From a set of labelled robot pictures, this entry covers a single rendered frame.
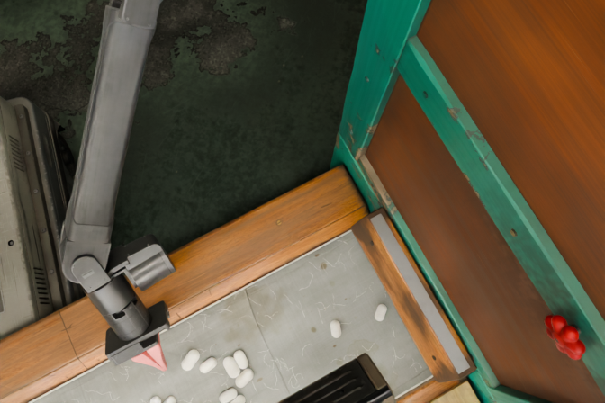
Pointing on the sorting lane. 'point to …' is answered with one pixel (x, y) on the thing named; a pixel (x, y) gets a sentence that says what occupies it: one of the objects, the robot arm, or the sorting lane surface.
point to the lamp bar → (347, 385)
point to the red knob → (564, 335)
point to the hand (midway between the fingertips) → (163, 364)
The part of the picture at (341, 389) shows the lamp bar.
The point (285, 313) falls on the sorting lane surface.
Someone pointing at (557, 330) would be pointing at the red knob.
